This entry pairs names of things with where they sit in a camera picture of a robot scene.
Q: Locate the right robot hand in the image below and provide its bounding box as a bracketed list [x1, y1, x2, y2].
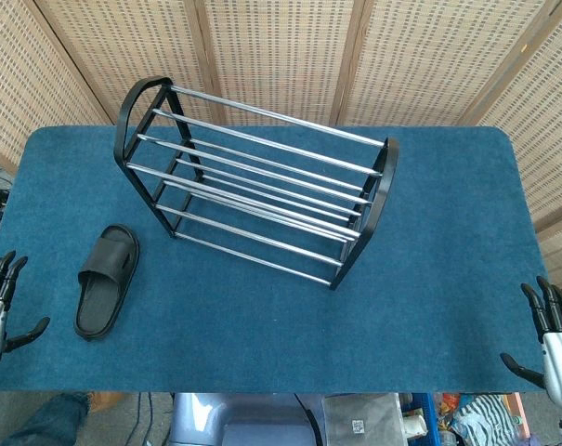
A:
[500, 275, 562, 415]

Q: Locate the black torso cable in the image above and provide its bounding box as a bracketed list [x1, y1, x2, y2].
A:
[293, 393, 324, 446]

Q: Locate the blue plastic crate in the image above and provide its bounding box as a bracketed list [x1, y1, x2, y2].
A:
[399, 392, 438, 446]

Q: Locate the woven bamboo folding screen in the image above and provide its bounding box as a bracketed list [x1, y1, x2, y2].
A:
[0, 0, 562, 289]

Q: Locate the brown cardboard box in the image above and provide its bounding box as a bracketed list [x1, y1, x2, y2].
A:
[85, 391, 124, 411]

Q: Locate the black rubber slipper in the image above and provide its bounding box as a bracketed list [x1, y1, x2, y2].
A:
[73, 223, 141, 341]

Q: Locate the black and chrome shoe rack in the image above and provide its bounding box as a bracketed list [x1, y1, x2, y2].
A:
[114, 75, 401, 292]

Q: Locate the blue jeans leg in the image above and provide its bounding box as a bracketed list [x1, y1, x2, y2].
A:
[0, 392, 94, 446]

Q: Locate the grey robot torso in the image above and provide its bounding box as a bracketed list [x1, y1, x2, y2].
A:
[167, 392, 320, 446]

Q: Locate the blue carpet mat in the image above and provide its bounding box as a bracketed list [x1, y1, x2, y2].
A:
[0, 124, 558, 395]

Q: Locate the grey box with QR label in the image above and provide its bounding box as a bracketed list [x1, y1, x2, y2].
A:
[320, 393, 403, 446]

